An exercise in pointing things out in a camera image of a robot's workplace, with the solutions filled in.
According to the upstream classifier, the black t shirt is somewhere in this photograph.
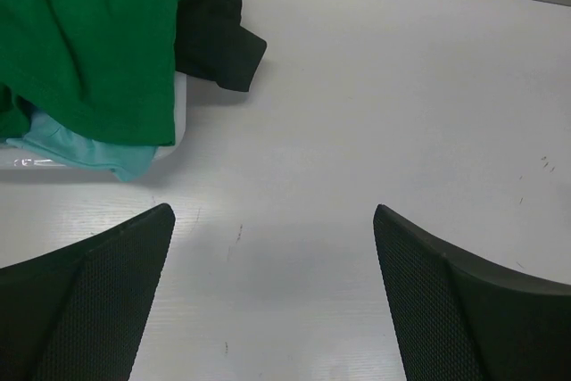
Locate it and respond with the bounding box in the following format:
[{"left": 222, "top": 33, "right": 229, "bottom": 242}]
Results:
[{"left": 175, "top": 0, "right": 267, "bottom": 92}]

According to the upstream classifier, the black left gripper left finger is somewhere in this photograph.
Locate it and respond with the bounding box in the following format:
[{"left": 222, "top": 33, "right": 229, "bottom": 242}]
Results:
[{"left": 1, "top": 203, "right": 175, "bottom": 380}]

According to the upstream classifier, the white plastic laundry basket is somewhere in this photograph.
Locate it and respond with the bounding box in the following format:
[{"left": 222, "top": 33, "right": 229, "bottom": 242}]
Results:
[{"left": 1, "top": 72, "right": 186, "bottom": 182}]

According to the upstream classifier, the light blue t shirt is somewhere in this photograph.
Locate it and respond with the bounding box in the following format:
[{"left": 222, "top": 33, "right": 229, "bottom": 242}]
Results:
[{"left": 6, "top": 111, "right": 157, "bottom": 182}]

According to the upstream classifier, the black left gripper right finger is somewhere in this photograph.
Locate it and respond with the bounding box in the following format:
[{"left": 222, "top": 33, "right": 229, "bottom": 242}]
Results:
[{"left": 373, "top": 204, "right": 570, "bottom": 380}]

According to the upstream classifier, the green t shirt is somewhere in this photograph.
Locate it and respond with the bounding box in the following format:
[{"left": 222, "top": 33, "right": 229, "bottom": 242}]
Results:
[{"left": 1, "top": 0, "right": 179, "bottom": 146}]

